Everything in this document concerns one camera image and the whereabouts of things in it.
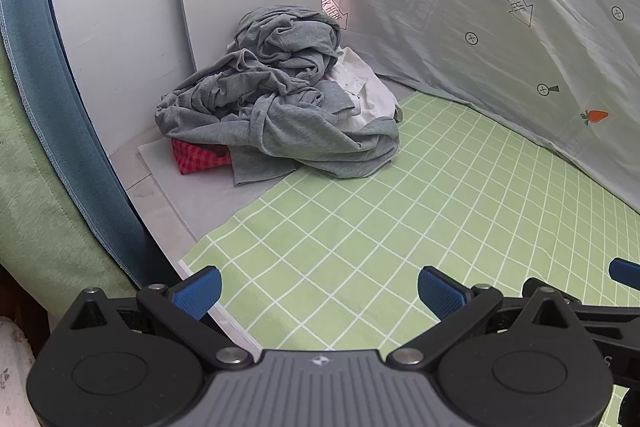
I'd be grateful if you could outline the white shirt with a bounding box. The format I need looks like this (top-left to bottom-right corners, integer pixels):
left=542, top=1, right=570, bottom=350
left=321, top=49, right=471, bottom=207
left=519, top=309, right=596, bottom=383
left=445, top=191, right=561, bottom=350
left=320, top=47, right=399, bottom=134

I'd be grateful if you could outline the grey zip hoodie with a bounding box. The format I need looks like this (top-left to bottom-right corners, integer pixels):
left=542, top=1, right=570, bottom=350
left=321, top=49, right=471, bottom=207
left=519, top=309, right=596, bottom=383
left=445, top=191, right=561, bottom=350
left=154, top=6, right=401, bottom=186

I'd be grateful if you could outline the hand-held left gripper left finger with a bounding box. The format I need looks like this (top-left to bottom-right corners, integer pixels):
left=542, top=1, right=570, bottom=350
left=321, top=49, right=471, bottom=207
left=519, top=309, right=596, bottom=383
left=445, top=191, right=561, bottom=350
left=67, top=266, right=256, bottom=370

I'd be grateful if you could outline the white floral cloth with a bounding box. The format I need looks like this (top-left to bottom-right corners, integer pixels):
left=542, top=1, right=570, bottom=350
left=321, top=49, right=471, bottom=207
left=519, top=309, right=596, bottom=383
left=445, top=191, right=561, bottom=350
left=0, top=317, right=38, bottom=427

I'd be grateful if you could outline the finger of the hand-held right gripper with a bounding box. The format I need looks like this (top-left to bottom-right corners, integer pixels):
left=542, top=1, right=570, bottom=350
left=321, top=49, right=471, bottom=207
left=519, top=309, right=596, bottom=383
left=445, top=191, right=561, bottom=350
left=521, top=277, right=640, bottom=348
left=607, top=257, right=640, bottom=295

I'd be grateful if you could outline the red checked cloth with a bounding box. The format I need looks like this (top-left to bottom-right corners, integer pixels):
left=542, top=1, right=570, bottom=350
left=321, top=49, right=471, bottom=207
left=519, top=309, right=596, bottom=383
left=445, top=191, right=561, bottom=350
left=171, top=138, right=233, bottom=175

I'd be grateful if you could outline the pale carrot print sheet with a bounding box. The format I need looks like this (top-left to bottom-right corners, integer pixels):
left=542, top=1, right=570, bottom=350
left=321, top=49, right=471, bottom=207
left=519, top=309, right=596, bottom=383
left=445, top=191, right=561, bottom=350
left=317, top=0, right=640, bottom=180

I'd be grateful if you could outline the green checked bed sheet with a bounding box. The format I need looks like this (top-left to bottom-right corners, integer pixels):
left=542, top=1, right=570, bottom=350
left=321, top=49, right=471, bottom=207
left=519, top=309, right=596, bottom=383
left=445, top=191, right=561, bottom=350
left=179, top=91, right=640, bottom=427

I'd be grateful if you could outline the green fleece cloth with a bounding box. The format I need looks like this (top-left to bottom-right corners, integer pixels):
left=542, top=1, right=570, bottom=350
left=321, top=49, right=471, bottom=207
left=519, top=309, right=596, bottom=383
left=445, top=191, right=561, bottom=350
left=0, top=52, right=136, bottom=313

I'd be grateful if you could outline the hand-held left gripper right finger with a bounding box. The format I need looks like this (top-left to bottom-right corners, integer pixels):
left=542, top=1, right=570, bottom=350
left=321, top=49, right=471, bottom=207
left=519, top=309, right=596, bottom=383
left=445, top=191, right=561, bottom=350
left=387, top=266, right=576, bottom=370

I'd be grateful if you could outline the blue curtain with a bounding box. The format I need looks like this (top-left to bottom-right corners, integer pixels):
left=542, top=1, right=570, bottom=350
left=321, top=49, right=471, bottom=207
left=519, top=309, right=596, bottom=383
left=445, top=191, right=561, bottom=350
left=0, top=0, right=168, bottom=290

